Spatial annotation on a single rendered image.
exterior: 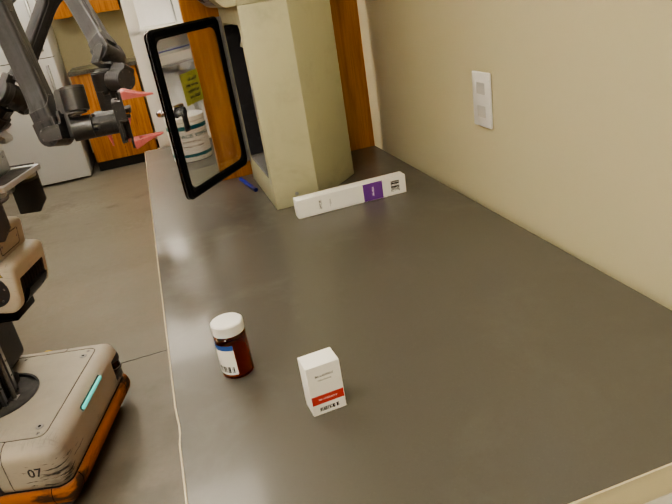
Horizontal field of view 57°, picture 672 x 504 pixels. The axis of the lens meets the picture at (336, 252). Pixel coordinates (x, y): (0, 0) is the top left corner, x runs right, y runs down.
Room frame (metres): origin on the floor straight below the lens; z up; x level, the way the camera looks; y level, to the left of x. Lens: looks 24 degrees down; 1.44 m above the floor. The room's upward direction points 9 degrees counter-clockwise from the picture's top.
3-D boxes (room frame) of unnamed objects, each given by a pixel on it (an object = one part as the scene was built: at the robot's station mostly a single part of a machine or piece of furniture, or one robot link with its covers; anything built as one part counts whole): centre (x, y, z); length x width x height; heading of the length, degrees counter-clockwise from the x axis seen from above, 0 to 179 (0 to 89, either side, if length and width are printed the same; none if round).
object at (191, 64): (1.59, 0.27, 1.19); 0.30 x 0.01 x 0.40; 155
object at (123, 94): (1.54, 0.42, 1.23); 0.09 x 0.07 x 0.07; 104
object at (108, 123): (1.53, 0.49, 1.20); 0.07 x 0.07 x 0.10; 14
